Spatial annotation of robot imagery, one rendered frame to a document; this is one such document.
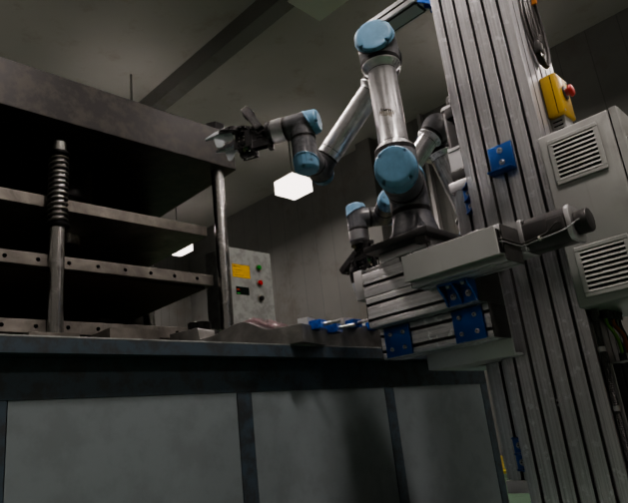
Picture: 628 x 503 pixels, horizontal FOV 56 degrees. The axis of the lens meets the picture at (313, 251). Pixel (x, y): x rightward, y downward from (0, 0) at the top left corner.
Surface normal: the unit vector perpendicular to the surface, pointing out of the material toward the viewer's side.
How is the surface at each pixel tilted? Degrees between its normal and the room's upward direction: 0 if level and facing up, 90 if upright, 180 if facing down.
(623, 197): 90
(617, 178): 90
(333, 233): 90
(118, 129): 90
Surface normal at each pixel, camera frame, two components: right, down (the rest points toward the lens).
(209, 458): 0.69, -0.29
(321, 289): -0.70, -0.14
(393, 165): -0.31, -0.12
